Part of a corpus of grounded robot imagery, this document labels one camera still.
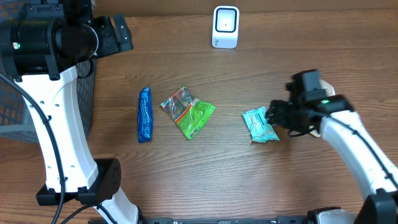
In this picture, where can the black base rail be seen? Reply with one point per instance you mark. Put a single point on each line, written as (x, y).
(329, 215)

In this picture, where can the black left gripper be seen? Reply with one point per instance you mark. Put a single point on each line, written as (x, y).
(112, 42)

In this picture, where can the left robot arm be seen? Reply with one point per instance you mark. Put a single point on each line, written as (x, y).
(40, 52)

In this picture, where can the blue snack bar wrapper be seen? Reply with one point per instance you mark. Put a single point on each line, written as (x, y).
(145, 116)

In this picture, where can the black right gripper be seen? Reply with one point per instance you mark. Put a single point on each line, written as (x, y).
(274, 116)

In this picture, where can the teal tissue packet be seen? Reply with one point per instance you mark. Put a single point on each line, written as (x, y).
(261, 131)

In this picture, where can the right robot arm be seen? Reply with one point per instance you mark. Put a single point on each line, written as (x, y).
(337, 123)

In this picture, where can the green snack packet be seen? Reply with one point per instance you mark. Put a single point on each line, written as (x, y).
(189, 113)

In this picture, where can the white barcode scanner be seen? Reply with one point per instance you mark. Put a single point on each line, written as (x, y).
(225, 27)

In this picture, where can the dark grey plastic basket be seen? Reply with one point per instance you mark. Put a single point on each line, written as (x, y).
(16, 121)

